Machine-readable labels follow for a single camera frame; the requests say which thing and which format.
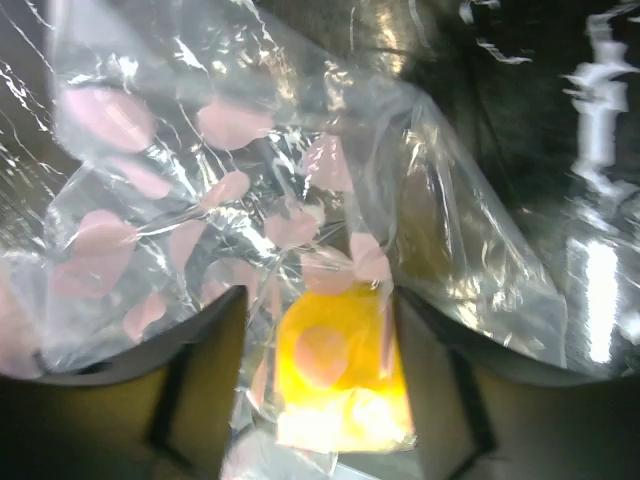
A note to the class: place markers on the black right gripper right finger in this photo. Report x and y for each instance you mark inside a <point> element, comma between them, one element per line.
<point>484,411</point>

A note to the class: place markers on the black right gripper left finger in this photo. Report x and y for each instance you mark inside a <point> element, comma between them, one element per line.
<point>158,411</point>

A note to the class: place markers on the yellow toy pear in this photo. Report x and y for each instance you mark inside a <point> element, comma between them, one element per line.
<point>339,377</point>

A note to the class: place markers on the clear zip top bag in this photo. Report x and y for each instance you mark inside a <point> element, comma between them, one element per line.
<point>155,154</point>

